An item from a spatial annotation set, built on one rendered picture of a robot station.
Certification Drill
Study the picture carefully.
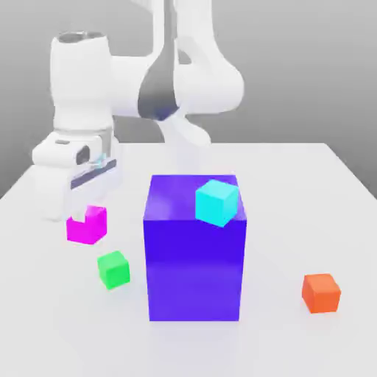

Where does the small cyan cube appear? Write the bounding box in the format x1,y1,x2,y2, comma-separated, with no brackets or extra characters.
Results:
194,179,239,228

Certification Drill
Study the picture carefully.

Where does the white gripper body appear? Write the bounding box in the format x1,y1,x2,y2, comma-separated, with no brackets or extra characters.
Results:
35,158,123,222

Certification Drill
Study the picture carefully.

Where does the small green cube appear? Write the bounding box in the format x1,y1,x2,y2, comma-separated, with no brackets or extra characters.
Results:
97,250,131,291

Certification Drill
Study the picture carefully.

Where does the small magenta cube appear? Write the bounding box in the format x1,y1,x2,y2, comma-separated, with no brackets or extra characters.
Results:
66,205,108,245

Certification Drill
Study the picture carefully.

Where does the large blue box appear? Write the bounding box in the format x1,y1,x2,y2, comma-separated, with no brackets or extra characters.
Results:
143,174,247,323

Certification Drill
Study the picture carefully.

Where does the small orange cube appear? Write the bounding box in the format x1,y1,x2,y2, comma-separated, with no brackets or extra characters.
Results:
301,272,342,314

